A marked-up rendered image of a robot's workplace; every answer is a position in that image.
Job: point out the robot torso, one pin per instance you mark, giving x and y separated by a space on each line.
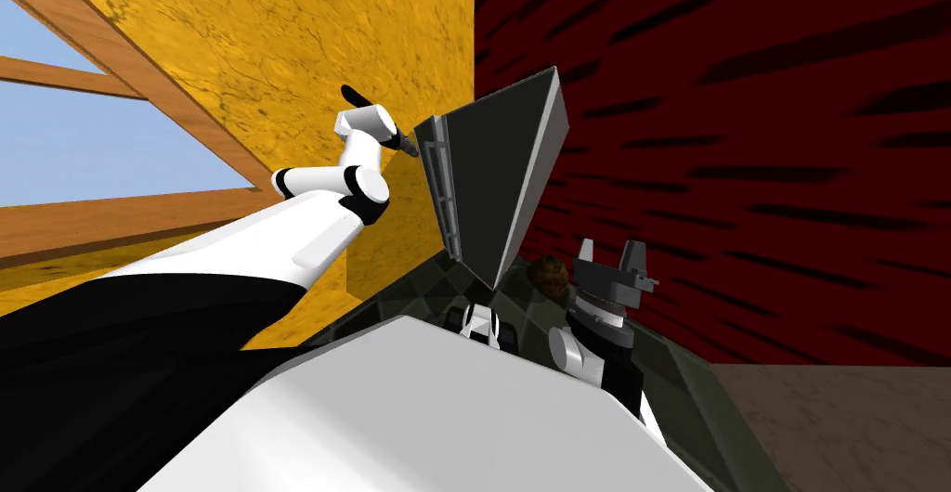
416 418

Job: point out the wooden framed window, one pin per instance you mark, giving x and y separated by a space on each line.
89 143

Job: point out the brown round bread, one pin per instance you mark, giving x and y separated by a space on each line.
547 274

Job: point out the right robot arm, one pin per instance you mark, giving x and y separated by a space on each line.
594 347

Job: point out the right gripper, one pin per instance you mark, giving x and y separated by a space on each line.
608 282

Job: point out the dark grey microwave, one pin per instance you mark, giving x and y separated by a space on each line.
505 158

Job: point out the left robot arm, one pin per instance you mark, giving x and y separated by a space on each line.
260 247

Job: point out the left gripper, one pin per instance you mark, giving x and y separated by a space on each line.
403 141

